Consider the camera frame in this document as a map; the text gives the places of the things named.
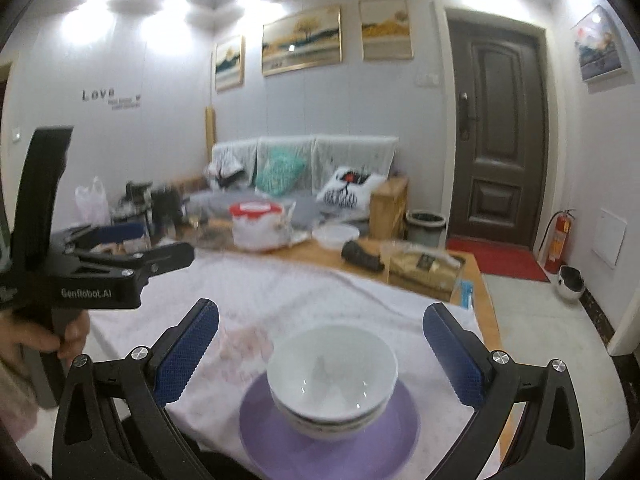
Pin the person's left hand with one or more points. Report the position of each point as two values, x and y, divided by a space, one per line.
75 335

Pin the dark tabletop clutter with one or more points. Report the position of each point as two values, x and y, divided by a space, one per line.
165 205

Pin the grey trash bin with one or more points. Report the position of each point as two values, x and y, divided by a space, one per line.
425 227

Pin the red doormat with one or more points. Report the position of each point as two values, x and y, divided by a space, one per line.
500 260

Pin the white wall panel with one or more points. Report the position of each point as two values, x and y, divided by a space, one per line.
610 237

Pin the white framed wall picture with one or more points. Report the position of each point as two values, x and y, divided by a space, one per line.
602 45

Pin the white cushion black tree print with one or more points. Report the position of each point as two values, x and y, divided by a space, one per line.
350 187

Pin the translucent white takeaway container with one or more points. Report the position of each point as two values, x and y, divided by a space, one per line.
336 236

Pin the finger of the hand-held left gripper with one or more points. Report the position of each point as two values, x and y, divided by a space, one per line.
120 232
165 256

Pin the medium white bowl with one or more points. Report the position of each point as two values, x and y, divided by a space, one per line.
285 409

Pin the red fire extinguisher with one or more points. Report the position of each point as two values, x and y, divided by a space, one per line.
557 245

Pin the medium framed golden painting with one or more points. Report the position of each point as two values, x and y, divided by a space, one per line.
386 29

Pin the pink cartoon printed tablecloth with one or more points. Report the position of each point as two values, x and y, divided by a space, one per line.
325 300

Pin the upright wooden board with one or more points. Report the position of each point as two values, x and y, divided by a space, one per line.
210 135

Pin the dark grey door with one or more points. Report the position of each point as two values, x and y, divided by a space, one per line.
500 135

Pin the person's left forearm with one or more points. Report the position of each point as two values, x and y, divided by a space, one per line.
15 400

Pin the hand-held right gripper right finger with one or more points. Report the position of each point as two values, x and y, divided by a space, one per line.
455 355

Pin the black rolled bundle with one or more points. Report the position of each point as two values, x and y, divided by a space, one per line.
362 257

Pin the small framed landscape painting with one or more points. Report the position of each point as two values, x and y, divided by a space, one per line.
229 62

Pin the wide framed tree painting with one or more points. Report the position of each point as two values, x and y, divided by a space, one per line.
302 40

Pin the white helmet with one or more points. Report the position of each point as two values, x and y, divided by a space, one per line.
571 282

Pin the wall lettering decal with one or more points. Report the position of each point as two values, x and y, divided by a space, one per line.
100 95

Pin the large cream-white bowl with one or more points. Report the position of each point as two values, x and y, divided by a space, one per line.
330 375

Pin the teal patterned cushion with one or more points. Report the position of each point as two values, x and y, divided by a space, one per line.
280 175

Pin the gold tissue pack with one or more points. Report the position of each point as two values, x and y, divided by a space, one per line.
425 267

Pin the white plastic bag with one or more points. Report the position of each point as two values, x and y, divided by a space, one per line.
92 205

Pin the small tree print cushion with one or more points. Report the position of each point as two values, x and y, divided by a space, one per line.
227 174

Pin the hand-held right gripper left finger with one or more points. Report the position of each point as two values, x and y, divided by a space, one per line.
187 355

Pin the clear plastic bag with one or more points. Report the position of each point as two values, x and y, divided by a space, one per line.
260 235

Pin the blue white packet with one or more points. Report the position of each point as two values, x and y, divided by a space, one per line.
466 295

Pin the wooden side cabinet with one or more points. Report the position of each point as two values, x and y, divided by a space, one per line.
387 207

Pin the grey covered sofa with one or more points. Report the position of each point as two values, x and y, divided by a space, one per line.
320 152

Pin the red-lidded plastic container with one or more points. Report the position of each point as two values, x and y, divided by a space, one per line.
255 208

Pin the purple plate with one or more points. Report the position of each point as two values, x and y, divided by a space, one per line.
400 440

